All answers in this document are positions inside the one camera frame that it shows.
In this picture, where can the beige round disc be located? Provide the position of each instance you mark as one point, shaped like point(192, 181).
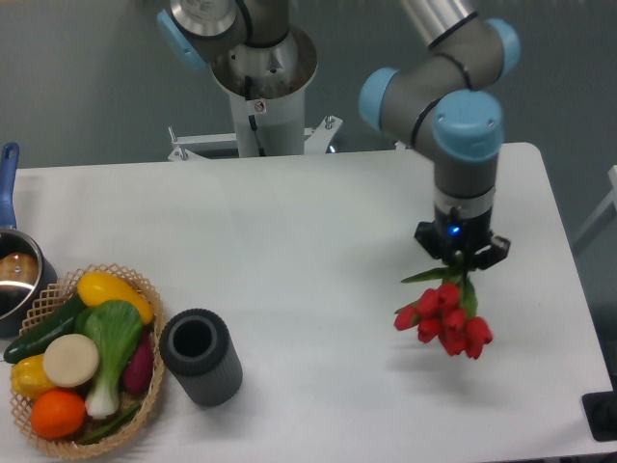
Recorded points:
point(70, 360)

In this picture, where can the dark green cucumber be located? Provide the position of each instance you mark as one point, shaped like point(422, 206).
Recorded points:
point(37, 339)

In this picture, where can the green chili pepper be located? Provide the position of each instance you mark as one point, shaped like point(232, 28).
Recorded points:
point(111, 427)

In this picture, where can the white frame at right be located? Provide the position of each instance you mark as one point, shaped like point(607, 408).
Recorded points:
point(598, 219)

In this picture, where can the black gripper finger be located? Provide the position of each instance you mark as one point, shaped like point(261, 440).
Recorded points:
point(493, 252)
point(439, 242)

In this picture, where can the orange fruit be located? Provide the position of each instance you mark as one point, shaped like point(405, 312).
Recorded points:
point(57, 414)

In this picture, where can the green bok choy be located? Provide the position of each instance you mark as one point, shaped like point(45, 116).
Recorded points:
point(115, 328)

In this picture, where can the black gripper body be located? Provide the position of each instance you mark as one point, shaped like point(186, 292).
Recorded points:
point(473, 232)

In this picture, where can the blue handled saucepan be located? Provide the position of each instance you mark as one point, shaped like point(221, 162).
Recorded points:
point(25, 271)

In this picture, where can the dark grey ribbed vase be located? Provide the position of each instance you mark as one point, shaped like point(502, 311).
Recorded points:
point(196, 347)

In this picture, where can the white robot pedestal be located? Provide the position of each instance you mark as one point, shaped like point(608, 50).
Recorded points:
point(266, 92)

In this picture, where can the yellow bell pepper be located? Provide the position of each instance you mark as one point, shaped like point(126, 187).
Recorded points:
point(29, 378)

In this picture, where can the red tulip bouquet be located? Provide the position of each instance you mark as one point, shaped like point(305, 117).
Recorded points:
point(446, 312)

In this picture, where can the black device at edge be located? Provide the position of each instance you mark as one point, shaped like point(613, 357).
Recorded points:
point(600, 412)

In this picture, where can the yellow squash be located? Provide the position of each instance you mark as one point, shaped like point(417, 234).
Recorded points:
point(96, 288)

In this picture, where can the white metal base frame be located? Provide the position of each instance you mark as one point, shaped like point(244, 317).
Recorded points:
point(317, 140)

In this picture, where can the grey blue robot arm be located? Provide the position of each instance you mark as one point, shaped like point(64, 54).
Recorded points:
point(440, 110)

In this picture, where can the woven wicker basket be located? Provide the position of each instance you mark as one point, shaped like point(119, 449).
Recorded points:
point(50, 301)

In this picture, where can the purple sweet potato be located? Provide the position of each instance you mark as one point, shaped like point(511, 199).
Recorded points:
point(137, 374)

